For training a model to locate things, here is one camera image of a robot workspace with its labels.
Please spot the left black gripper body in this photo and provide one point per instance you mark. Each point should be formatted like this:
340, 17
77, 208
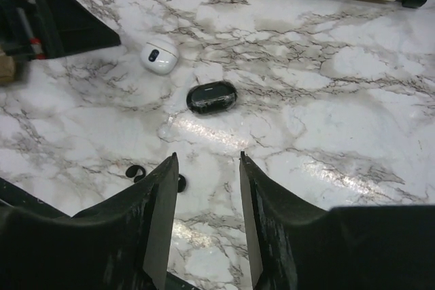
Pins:
18, 39

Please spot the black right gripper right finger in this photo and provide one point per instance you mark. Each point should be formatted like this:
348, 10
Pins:
293, 244

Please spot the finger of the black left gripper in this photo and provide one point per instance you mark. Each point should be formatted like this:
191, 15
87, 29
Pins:
67, 28

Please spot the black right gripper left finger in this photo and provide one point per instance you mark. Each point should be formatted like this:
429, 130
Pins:
122, 242

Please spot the white earbud charging case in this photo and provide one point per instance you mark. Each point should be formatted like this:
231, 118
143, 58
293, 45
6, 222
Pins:
159, 56

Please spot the black earbud charging case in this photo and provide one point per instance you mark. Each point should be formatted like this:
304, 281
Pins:
211, 98

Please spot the cassava chips bag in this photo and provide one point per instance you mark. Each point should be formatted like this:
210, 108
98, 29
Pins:
7, 68

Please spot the black clip-on earbud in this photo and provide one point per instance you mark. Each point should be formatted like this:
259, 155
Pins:
136, 172
181, 184

